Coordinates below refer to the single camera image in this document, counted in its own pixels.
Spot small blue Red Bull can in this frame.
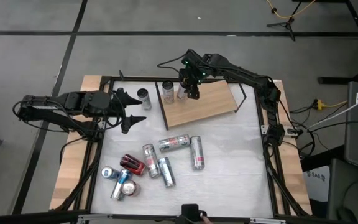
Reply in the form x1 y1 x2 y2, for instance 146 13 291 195
100 166 121 181

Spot wooden tray board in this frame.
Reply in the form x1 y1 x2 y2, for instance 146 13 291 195
154 79 247 131

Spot black floor stand frame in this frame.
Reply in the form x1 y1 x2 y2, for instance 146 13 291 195
290 0 358 85

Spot red can with silver lid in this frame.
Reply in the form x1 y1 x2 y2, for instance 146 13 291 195
121 179 142 197

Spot blue silver Red Bull can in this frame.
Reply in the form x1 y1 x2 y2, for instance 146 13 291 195
110 169 132 202
157 156 177 189

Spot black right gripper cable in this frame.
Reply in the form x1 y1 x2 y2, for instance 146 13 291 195
157 55 188 74

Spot white cable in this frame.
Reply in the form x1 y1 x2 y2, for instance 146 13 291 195
306 88 358 131

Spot black handheld controller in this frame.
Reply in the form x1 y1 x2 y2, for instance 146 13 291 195
181 203 204 223

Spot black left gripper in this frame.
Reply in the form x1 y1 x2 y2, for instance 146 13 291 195
97 87 147 134

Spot dark red black-striped can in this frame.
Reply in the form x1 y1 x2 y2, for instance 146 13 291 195
119 153 147 177

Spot black tripod stand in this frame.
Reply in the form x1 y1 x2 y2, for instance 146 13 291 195
265 17 296 42

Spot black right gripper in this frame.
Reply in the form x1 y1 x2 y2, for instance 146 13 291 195
178 49 213 100

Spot yellow extension cable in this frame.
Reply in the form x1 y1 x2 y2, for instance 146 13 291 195
313 98 348 110
265 0 317 19

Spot white printed cardboard box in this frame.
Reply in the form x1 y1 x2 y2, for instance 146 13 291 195
303 166 331 203

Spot white Celsius Peach Vibe can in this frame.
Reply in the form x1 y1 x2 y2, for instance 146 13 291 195
162 80 175 105
141 143 161 179
177 83 188 101
190 135 206 171
137 88 152 111
158 134 191 154

